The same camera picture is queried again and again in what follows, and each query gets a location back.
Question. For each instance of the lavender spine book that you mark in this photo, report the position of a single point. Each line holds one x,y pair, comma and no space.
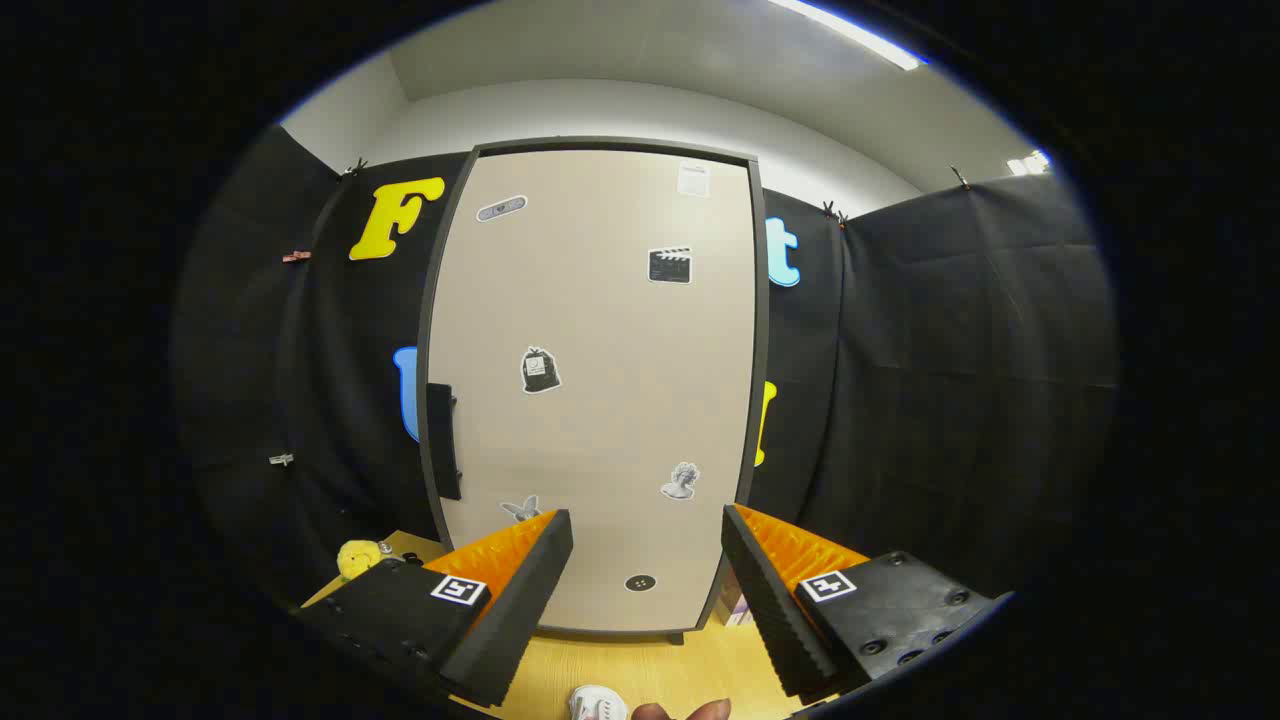
738,607

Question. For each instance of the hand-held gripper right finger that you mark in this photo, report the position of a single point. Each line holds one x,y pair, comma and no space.
775,610

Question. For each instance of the small ceiling light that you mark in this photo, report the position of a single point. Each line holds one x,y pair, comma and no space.
1030,162

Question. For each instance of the yellow plush toy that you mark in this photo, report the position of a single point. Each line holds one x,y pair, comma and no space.
358,560

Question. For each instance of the white shoe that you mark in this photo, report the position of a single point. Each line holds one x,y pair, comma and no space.
597,703

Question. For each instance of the dark grey shoe cabinet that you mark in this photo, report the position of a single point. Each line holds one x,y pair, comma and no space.
761,400

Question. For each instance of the long ceiling light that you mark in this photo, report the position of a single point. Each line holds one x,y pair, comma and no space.
850,32

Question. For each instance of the black backdrop cloth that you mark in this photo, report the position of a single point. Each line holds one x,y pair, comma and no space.
950,350

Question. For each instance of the beige shoe cabinet door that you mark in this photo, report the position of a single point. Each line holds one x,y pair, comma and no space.
600,300

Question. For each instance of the black binder clip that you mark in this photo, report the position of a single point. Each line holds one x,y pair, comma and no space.
356,167
833,211
960,178

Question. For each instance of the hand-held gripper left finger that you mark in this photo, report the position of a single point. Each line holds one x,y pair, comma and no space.
520,620

